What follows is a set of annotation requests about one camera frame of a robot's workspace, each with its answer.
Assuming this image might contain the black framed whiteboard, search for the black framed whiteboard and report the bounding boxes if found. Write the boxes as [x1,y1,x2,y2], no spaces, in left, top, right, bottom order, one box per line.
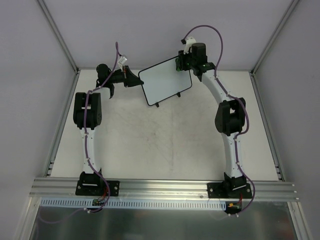
[138,56,193,107]

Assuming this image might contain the green whiteboard eraser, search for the green whiteboard eraser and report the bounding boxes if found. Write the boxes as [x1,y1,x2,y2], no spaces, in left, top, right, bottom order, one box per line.
[175,57,182,72]

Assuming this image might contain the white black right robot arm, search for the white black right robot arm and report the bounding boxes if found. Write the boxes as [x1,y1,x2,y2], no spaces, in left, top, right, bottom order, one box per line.
[175,40,253,199]

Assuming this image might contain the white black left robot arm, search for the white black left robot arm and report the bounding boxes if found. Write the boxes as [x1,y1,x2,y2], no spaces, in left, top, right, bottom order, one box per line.
[73,63,144,202]

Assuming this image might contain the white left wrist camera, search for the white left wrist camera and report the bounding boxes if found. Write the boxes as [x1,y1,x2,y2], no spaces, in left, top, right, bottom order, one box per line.
[117,55,128,69]

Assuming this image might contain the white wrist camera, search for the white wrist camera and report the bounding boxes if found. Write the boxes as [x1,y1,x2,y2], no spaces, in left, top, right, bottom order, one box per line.
[181,36,197,55]
[117,55,128,69]

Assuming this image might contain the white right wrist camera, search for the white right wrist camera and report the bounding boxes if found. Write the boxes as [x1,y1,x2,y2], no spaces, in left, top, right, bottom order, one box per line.
[181,36,197,55]

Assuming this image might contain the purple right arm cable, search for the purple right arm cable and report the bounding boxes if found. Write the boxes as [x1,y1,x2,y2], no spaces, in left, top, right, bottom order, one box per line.
[183,24,256,218]

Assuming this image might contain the aluminium corner frame post right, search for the aluminium corner frame post right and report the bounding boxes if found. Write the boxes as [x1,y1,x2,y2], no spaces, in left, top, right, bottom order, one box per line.
[250,0,301,75]

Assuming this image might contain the aluminium corner frame post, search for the aluminium corner frame post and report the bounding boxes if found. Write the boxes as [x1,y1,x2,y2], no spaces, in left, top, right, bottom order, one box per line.
[250,0,301,75]
[36,0,79,73]

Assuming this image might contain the aluminium corner frame post left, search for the aluminium corner frame post left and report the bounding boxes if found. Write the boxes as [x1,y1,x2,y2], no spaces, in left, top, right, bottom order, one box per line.
[36,0,79,73]

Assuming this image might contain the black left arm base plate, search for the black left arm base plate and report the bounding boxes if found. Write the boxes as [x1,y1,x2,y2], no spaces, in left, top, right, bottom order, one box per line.
[75,180,120,197]

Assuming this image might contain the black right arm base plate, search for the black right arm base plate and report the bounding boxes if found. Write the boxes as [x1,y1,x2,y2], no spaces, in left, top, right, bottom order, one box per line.
[206,182,253,199]

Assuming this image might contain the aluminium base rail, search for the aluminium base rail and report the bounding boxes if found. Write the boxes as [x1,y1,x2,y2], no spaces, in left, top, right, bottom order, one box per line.
[29,177,300,202]

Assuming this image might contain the white slotted cable duct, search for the white slotted cable duct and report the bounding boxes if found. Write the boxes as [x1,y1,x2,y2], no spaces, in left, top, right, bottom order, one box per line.
[40,197,227,211]

